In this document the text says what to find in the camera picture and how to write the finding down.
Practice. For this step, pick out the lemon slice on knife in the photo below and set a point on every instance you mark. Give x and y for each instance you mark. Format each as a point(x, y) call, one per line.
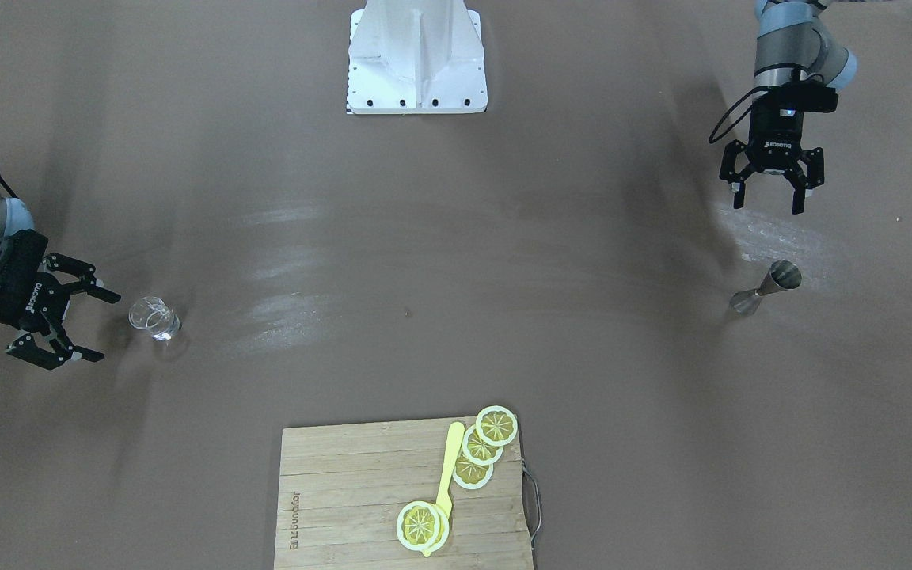
point(422, 527)

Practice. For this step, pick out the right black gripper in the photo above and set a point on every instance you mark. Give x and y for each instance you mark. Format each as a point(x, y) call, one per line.
point(19, 291)

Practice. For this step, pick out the outer lemon slice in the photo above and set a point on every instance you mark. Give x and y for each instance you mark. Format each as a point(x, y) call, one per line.
point(497, 425)

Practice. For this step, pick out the middle lemon slice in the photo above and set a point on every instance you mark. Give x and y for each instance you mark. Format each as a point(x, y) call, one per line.
point(477, 451)

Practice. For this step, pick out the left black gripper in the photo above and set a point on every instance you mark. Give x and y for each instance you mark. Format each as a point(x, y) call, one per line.
point(777, 136)

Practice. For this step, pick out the white camera pillar base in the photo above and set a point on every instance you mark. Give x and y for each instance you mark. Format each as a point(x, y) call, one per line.
point(408, 57)

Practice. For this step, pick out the yellow plastic knife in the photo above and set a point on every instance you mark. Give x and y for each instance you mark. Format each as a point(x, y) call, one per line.
point(443, 503)

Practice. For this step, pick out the clear glass measuring cup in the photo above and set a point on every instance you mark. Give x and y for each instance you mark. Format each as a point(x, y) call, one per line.
point(152, 315)

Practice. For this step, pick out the inner lemon slice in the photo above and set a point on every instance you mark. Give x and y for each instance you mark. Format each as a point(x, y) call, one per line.
point(471, 476)

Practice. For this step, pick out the bamboo cutting board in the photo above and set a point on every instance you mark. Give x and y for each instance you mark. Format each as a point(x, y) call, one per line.
point(342, 487)

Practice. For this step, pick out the steel double jigger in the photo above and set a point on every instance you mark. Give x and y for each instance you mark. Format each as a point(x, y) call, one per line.
point(781, 276)

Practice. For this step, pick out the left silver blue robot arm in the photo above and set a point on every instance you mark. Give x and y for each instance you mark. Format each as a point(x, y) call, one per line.
point(799, 68)

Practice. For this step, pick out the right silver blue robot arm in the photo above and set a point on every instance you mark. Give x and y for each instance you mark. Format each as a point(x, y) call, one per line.
point(36, 288)

